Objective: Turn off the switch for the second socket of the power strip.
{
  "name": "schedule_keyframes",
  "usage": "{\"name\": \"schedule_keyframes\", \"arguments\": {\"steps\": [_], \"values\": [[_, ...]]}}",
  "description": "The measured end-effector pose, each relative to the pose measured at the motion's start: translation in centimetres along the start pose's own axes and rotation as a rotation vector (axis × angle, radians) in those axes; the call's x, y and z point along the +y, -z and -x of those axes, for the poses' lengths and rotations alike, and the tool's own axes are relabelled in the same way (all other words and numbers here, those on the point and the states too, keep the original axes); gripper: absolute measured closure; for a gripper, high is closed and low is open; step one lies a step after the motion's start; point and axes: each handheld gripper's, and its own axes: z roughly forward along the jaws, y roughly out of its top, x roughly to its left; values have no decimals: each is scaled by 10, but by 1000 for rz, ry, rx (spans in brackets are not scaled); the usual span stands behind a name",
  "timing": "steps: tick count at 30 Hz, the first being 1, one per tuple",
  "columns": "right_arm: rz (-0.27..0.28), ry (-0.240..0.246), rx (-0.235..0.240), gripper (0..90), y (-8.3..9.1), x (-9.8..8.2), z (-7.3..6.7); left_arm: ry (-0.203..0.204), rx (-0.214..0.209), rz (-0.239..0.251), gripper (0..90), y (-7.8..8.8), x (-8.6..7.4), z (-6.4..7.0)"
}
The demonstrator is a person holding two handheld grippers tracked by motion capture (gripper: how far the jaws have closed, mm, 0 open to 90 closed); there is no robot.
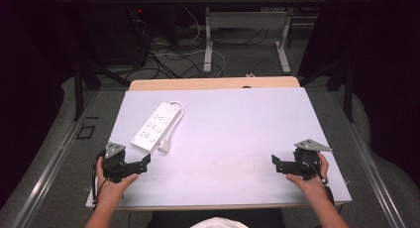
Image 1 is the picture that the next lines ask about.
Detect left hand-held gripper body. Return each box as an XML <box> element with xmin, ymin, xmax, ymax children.
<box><xmin>102</xmin><ymin>141</ymin><xmax>134</xmax><ymax>184</ymax></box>

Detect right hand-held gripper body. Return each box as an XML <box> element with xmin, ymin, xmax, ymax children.
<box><xmin>292</xmin><ymin>138</ymin><xmax>333</xmax><ymax>181</ymax></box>

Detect person's right hand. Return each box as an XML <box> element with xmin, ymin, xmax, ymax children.
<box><xmin>285</xmin><ymin>153</ymin><xmax>331</xmax><ymax>199</ymax></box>

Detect person's left hand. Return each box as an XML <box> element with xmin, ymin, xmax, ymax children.
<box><xmin>95</xmin><ymin>156</ymin><xmax>140</xmax><ymax>203</ymax></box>

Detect white power strip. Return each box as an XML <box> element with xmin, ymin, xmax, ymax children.
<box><xmin>130</xmin><ymin>101</ymin><xmax>183</xmax><ymax>154</ymax></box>

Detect white table cover sheet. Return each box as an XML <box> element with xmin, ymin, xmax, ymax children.
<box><xmin>85</xmin><ymin>86</ymin><xmax>353</xmax><ymax>209</ymax></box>

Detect person's dark trousers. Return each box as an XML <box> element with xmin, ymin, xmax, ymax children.
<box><xmin>146</xmin><ymin>207</ymin><xmax>287</xmax><ymax>228</ymax></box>

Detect person's white shirt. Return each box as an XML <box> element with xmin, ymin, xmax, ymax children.
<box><xmin>189</xmin><ymin>216</ymin><xmax>250</xmax><ymax>228</ymax></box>

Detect black metal stand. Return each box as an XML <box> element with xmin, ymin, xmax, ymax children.
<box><xmin>72</xmin><ymin>57</ymin><xmax>132</xmax><ymax>122</ymax></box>
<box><xmin>297</xmin><ymin>55</ymin><xmax>356</xmax><ymax>115</ymax></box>

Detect wooden table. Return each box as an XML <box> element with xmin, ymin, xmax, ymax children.
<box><xmin>128</xmin><ymin>75</ymin><xmax>301</xmax><ymax>92</ymax></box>

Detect black computer tower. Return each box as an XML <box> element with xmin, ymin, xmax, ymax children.
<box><xmin>78</xmin><ymin>3</ymin><xmax>154</xmax><ymax>67</ymax></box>

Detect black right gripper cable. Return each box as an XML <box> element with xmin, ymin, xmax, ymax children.
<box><xmin>299</xmin><ymin>155</ymin><xmax>329</xmax><ymax>185</ymax></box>

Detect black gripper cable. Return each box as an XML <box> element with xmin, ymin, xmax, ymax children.
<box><xmin>90</xmin><ymin>150</ymin><xmax>107</xmax><ymax>207</ymax></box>
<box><xmin>299</xmin><ymin>155</ymin><xmax>329</xmax><ymax>185</ymax></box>

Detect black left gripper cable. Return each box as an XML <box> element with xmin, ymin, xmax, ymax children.
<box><xmin>90</xmin><ymin>150</ymin><xmax>107</xmax><ymax>207</ymax></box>

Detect black floor socket frame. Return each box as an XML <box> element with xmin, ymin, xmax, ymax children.
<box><xmin>75</xmin><ymin>124</ymin><xmax>97</xmax><ymax>141</ymax></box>

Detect white power strip cable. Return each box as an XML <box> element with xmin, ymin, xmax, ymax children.
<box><xmin>157</xmin><ymin>100</ymin><xmax>186</xmax><ymax>154</ymax></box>

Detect aluminium floor rail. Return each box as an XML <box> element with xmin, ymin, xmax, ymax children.
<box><xmin>328</xmin><ymin>87</ymin><xmax>408</xmax><ymax>228</ymax></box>
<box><xmin>9</xmin><ymin>88</ymin><xmax>101</xmax><ymax>228</ymax></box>

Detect bundle of floor cables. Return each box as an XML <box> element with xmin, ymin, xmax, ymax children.
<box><xmin>125</xmin><ymin>6</ymin><xmax>269</xmax><ymax>80</ymax></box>

